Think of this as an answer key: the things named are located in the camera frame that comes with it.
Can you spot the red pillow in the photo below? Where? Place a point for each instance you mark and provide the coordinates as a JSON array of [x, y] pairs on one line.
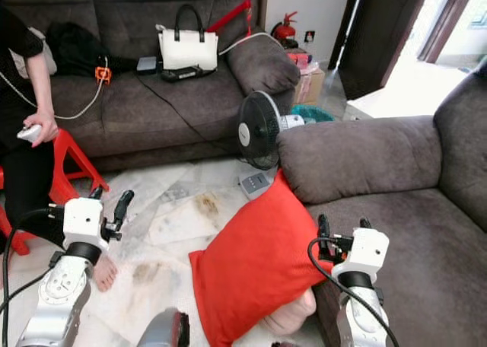
[[255, 263]]

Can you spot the white hand controller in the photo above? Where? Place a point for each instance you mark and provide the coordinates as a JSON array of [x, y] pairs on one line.
[[28, 132]]

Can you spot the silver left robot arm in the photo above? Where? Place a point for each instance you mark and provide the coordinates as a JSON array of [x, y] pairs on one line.
[[57, 290]]

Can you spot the person's left forearm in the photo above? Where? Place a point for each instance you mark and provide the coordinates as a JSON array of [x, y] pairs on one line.
[[39, 84]]

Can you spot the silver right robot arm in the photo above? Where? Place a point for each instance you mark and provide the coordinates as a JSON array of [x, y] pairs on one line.
[[359, 324]]

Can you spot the brown fabric two-seat sofa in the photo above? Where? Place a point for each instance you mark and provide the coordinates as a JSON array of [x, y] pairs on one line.
[[373, 160]]

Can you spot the pink pillow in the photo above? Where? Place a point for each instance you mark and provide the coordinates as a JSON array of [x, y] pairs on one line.
[[293, 318]]

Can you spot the grey fabric long sofa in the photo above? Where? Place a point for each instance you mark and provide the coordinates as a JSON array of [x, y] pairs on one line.
[[144, 111]]

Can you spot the person's left hand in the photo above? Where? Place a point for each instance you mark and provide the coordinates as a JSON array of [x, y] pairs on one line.
[[49, 128]]

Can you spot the red plastic stool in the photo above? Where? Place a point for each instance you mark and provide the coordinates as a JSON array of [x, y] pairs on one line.
[[80, 164]]

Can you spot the person in black clothes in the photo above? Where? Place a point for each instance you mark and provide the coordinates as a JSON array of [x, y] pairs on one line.
[[19, 149]]

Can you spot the teal basket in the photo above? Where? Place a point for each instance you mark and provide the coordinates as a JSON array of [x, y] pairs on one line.
[[318, 114]]

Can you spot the orange clip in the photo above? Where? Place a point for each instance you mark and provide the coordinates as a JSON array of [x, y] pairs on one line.
[[103, 74]]

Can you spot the small grey box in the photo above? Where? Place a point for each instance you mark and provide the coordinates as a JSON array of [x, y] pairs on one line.
[[148, 65]]

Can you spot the black cloth bag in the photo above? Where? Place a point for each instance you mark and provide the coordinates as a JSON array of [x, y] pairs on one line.
[[76, 50]]

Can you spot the cardboard box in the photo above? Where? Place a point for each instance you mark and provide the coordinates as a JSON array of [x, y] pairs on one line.
[[312, 87]]

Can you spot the flat black device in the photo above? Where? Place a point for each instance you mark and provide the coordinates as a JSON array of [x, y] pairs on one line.
[[190, 74]]

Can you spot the pink red packet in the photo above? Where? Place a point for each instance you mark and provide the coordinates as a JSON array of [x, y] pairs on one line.
[[299, 58]]

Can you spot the dark door panel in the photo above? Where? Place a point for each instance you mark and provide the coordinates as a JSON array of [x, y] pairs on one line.
[[380, 35]]

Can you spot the red fire extinguisher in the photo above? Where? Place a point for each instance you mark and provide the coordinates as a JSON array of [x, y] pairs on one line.
[[284, 32]]

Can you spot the wall socket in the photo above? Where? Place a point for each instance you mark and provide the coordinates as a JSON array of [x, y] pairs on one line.
[[309, 36]]

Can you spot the brown door frame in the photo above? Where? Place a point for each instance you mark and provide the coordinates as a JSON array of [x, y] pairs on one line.
[[445, 20]]

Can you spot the red metal frame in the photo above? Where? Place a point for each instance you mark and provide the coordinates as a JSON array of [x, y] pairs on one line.
[[232, 14]]

